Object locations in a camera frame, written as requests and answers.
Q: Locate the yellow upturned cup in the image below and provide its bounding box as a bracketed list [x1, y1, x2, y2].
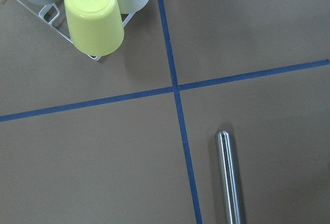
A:
[64, 0, 124, 56]

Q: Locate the white wire cup rack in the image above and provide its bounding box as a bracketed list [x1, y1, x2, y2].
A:
[0, 0, 161, 61]

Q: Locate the steel muddler black tip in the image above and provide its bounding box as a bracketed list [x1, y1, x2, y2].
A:
[215, 130, 246, 223]

